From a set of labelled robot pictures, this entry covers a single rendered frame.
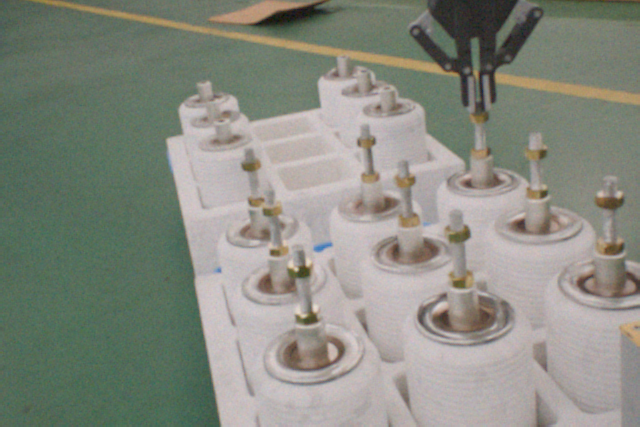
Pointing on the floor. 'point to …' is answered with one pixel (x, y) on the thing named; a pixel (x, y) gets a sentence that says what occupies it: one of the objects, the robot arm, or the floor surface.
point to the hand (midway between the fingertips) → (477, 91)
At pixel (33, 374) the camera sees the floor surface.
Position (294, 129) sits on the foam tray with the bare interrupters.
